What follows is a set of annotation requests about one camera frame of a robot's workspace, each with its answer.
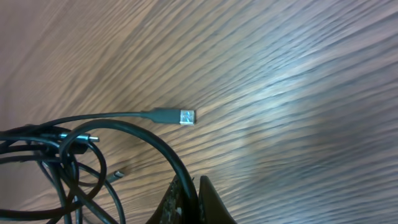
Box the black thick cable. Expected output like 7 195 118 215
0 119 200 224

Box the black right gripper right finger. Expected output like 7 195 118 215
198 175 236 224

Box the black USB-A cable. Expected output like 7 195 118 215
0 107 197 138

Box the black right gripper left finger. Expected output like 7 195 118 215
154 175 195 224

